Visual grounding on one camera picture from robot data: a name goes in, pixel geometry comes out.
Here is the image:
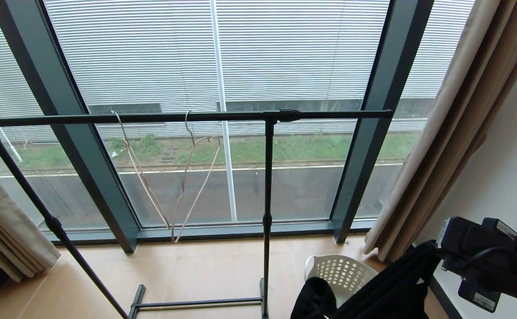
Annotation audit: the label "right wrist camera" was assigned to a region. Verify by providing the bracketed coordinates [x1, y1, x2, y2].
[458, 267, 502, 313]

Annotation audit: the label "beige curtain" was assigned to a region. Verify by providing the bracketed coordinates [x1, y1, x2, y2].
[364, 0, 517, 263]
[0, 153, 61, 283]

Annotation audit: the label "black garment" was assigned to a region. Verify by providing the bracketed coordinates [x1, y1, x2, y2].
[329, 241, 443, 319]

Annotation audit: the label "white laundry basket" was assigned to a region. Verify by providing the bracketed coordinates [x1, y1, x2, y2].
[304, 255, 379, 308]

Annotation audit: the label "black shorts with white cords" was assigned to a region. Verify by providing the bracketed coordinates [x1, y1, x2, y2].
[290, 277, 338, 319]

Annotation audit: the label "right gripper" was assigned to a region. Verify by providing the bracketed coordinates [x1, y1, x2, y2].
[436, 216, 485, 272]

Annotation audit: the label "window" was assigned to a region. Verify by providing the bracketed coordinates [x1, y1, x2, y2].
[0, 0, 476, 254]

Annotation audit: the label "pink clothes hanger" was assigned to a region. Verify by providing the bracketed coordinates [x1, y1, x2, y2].
[171, 111, 222, 243]
[111, 111, 171, 229]

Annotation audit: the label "black clothes rack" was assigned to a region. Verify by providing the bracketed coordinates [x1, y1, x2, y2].
[0, 109, 393, 319]

